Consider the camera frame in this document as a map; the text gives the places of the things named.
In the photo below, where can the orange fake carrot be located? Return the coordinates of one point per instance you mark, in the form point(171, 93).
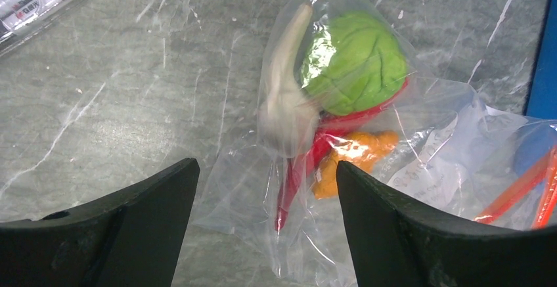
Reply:
point(359, 148)

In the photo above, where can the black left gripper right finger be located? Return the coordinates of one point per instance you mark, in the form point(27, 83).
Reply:
point(396, 240)

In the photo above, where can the clear zip bag red seal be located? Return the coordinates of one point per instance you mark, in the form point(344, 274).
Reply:
point(455, 154)

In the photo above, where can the red fake chili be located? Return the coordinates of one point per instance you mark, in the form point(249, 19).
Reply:
point(301, 166)

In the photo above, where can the green fake pepper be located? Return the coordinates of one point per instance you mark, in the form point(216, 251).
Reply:
point(352, 64)

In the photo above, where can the blue plastic bin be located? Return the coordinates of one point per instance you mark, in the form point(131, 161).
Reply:
point(541, 100)

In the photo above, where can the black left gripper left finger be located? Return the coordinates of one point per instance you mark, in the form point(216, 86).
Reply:
point(131, 237)

